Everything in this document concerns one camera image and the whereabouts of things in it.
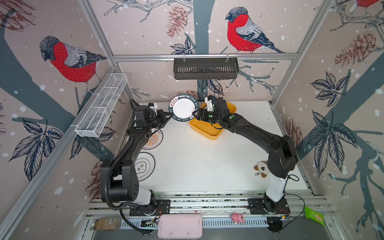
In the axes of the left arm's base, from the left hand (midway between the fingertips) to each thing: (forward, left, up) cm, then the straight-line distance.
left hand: (173, 113), depth 81 cm
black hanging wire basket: (+40, -20, +3) cm, 45 cm away
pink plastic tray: (-49, -5, -24) cm, 55 cm away
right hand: (+2, -12, -4) cm, 13 cm away
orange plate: (-2, +15, -26) cm, 30 cm away
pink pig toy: (-46, -32, -23) cm, 61 cm away
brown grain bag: (-48, +27, -21) cm, 59 cm away
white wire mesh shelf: (+3, +39, +4) cm, 39 cm away
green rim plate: (+7, -4, -2) cm, 8 cm away
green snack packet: (-46, -71, -24) cm, 88 cm away
